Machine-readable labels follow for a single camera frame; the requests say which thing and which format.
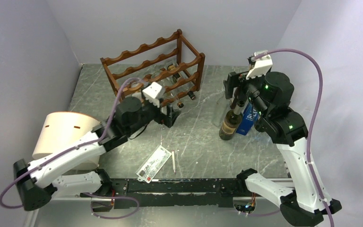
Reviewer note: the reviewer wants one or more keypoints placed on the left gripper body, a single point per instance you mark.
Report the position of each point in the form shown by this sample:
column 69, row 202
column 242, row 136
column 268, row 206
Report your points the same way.
column 155, row 114

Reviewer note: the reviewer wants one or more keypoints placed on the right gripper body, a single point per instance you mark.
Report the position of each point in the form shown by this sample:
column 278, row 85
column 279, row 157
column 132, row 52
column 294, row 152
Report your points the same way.
column 246, row 85

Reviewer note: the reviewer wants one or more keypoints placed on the clear bottle rack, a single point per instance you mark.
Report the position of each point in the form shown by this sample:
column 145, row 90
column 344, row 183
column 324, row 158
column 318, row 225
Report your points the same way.
column 222, row 106

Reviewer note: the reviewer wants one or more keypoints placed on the blue square bottle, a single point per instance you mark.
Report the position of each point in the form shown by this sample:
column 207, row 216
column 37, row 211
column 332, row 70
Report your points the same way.
column 250, row 115

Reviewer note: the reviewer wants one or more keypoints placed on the green bottle brown label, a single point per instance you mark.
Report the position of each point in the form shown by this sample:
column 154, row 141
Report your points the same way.
column 232, row 121

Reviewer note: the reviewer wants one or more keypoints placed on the dark red wine bottle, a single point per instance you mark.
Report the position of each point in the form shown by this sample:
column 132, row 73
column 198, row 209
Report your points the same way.
column 237, row 90

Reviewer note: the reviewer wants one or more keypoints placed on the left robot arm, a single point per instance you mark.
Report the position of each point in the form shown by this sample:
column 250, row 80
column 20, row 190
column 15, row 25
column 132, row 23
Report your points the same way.
column 39, row 181

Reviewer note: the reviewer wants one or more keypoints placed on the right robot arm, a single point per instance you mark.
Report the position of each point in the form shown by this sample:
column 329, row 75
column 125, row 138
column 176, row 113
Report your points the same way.
column 306, row 204

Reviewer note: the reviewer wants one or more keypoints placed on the clear bottle bottom row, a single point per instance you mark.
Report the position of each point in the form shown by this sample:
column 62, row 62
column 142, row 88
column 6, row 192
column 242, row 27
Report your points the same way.
column 171, row 94

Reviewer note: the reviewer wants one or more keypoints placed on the wooden wine rack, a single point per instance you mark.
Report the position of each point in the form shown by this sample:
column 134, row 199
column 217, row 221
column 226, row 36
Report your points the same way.
column 192, row 71

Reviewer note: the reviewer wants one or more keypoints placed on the white pen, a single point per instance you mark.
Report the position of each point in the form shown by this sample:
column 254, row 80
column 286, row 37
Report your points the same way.
column 173, row 161

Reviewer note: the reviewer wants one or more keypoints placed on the white printed card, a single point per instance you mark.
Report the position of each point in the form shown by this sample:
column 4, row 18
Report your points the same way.
column 153, row 164

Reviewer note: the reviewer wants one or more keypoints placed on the white cylindrical container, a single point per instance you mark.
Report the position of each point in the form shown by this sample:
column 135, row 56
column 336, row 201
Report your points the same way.
column 60, row 130

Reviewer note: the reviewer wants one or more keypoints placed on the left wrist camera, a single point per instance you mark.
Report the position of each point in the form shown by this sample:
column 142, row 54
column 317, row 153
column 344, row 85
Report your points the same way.
column 153, row 93

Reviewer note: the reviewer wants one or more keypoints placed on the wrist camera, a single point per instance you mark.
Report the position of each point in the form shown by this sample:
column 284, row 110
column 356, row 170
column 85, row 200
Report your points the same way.
column 153, row 93
column 259, row 64

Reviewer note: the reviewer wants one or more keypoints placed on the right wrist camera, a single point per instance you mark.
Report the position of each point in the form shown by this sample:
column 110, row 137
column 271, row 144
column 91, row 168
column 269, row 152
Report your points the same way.
column 259, row 64

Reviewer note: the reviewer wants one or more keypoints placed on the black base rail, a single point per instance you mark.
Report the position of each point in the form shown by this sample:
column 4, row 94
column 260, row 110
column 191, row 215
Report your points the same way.
column 129, row 192

